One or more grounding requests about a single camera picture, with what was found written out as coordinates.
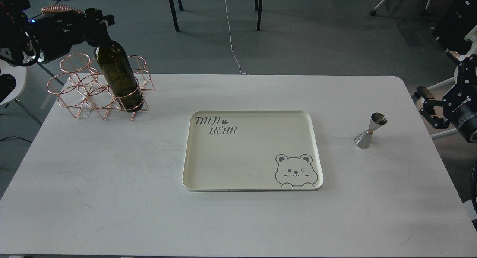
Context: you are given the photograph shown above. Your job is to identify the white round chair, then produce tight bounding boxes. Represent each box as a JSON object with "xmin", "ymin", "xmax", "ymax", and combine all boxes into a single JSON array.
[{"xmin": 1, "ymin": 60, "xmax": 43, "ymax": 126}]

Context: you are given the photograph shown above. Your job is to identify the copper wire wine rack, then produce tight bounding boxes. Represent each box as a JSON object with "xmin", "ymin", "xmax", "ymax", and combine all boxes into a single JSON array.
[{"xmin": 47, "ymin": 42, "xmax": 155, "ymax": 120}]

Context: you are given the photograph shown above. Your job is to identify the silver steel jigger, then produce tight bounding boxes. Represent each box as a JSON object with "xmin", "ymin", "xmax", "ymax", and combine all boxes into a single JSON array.
[{"xmin": 354, "ymin": 112, "xmax": 388, "ymax": 149}]

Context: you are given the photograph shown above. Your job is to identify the white chair wheeled base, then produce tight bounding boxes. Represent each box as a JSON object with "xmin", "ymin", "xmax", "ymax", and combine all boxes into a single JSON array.
[{"xmin": 369, "ymin": 0, "xmax": 432, "ymax": 17}]

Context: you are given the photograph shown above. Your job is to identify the white floor cable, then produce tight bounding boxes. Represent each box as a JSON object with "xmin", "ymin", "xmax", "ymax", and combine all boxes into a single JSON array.
[{"xmin": 217, "ymin": 0, "xmax": 249, "ymax": 75}]

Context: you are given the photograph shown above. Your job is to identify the black equipment case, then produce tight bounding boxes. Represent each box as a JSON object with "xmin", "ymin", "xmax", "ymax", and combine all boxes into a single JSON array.
[{"xmin": 432, "ymin": 0, "xmax": 477, "ymax": 53}]

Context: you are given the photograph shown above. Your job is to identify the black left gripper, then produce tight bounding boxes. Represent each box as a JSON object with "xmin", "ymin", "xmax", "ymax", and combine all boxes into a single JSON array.
[{"xmin": 31, "ymin": 7, "xmax": 115, "ymax": 64}]

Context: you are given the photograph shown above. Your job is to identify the black table legs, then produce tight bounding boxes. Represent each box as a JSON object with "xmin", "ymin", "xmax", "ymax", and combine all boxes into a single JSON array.
[{"xmin": 167, "ymin": 0, "xmax": 263, "ymax": 32}]

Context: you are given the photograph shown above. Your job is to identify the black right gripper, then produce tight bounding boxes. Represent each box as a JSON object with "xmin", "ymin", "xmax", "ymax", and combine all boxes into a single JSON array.
[{"xmin": 416, "ymin": 51, "xmax": 477, "ymax": 143}]

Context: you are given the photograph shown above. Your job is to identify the dark green wine bottle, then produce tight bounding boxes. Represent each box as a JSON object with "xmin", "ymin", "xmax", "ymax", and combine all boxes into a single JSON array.
[{"xmin": 95, "ymin": 39, "xmax": 144, "ymax": 113}]

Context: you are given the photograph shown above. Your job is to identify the white office chair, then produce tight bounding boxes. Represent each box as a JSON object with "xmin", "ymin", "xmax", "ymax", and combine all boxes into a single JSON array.
[{"xmin": 414, "ymin": 27, "xmax": 477, "ymax": 140}]

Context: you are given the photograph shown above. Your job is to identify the cream bear serving tray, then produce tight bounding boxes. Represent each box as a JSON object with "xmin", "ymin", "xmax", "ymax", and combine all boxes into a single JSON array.
[{"xmin": 182, "ymin": 111, "xmax": 324, "ymax": 192}]

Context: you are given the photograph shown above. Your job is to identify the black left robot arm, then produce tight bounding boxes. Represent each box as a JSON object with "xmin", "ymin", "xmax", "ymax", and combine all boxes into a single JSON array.
[{"xmin": 0, "ymin": 0, "xmax": 115, "ymax": 67}]

